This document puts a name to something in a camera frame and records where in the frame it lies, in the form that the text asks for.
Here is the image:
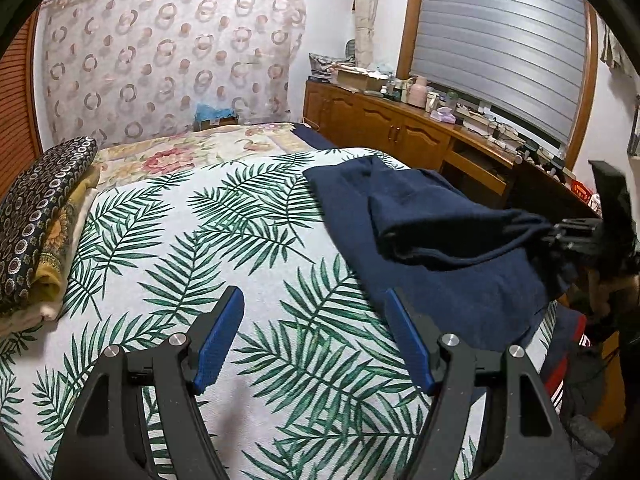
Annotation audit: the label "dark navy blanket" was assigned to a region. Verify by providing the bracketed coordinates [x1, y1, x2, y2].
[292, 122, 342, 150]

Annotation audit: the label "grey cloth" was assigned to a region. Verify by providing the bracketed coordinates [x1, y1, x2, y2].
[565, 412, 617, 472]

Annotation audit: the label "wooden louvered door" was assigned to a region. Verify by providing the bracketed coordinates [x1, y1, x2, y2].
[0, 10, 44, 196]

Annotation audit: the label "cardboard box with blue bag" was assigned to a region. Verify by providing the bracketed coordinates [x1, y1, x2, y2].
[194, 104, 238, 131]

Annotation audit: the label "green leaf-print bedsheet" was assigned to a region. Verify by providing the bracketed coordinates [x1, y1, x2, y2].
[0, 147, 561, 480]

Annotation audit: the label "yellow floral folded blanket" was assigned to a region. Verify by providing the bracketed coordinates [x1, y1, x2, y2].
[32, 165, 101, 304]

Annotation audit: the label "hanging clothes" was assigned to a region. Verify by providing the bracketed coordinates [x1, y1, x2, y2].
[600, 25, 640, 79]

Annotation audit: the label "pink floral bedspread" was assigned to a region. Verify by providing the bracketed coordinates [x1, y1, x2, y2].
[92, 122, 321, 187]

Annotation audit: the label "wooden sideboard cabinet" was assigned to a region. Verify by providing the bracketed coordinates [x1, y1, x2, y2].
[303, 80, 606, 221]

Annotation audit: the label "grey window blind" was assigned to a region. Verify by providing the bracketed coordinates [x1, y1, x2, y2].
[412, 0, 586, 146]

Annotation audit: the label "pink thermos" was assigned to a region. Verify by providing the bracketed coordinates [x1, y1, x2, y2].
[407, 76, 429, 107]

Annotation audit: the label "navy printed t-shirt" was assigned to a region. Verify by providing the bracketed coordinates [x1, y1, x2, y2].
[302, 155, 586, 356]

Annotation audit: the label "circle-patterned sheer curtain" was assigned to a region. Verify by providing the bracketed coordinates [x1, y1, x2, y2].
[37, 0, 307, 147]

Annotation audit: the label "grey patterned bag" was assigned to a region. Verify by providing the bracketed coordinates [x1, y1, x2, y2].
[308, 52, 356, 81]

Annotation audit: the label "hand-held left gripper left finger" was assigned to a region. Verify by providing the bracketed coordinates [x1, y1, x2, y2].
[50, 285, 246, 480]

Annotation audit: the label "red and black clothing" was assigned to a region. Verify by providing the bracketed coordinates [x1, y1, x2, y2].
[542, 305, 621, 411]

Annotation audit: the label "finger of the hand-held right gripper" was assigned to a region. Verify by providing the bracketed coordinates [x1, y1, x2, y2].
[537, 218, 602, 263]

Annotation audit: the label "cream folded blanket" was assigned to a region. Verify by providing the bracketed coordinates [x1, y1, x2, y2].
[0, 190, 96, 337]

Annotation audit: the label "person's right hand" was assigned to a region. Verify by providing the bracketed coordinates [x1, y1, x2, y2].
[590, 267, 640, 311]

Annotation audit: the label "wooden window frame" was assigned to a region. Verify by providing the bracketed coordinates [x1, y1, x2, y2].
[397, 0, 599, 171]

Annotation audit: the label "beige lace curtain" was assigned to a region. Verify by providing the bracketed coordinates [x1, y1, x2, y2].
[352, 0, 376, 69]

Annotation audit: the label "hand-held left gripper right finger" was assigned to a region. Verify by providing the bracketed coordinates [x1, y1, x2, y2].
[383, 288, 568, 480]

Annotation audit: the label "red box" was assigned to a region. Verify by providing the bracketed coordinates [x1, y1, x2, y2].
[570, 180, 596, 204]

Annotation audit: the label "brown cardboard box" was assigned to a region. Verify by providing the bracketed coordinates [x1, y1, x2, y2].
[336, 67, 371, 90]

